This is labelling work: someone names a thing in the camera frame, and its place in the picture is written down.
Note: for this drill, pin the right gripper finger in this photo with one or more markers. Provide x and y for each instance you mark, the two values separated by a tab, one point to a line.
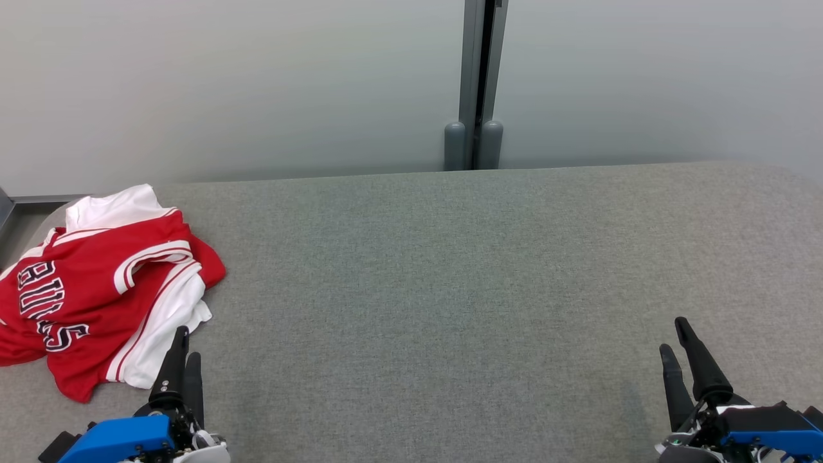
704	373
675	392

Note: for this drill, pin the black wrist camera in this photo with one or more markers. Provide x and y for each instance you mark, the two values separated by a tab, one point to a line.
814	418
58	448

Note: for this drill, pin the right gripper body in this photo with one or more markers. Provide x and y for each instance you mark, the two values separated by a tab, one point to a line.
697	444

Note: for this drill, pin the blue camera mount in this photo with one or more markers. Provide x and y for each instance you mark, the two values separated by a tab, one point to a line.
122	440
771	444

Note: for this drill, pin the blue right camera mount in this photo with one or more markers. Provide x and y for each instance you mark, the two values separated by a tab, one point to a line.
771	444

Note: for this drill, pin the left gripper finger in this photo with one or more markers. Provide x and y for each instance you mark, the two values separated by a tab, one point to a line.
195	392
170	373

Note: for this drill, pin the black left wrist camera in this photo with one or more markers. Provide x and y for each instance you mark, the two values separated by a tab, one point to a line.
58	448

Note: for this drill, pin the grey partition post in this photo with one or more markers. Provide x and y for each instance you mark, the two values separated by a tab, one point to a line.
472	64

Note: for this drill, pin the grey cylindrical post foot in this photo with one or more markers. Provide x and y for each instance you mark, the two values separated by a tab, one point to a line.
490	146
454	148

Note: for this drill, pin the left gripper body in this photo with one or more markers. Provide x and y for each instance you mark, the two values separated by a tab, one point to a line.
199	450

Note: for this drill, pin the blue left camera mount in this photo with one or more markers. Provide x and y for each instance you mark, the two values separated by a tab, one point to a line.
122	440

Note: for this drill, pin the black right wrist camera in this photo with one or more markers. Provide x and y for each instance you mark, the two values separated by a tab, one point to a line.
814	418

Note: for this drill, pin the red basketball jersey white sleeves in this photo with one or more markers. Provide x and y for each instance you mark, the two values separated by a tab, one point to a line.
96	289

